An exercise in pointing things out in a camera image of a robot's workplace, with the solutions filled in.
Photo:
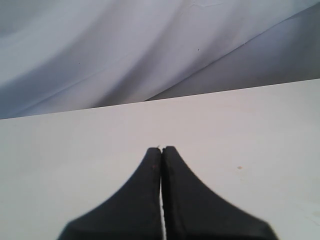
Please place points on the white backdrop cloth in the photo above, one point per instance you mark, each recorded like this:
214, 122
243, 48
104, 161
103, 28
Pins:
66, 55

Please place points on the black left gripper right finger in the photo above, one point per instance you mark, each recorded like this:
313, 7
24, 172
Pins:
194, 212

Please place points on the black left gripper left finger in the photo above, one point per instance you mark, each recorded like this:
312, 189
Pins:
132, 213

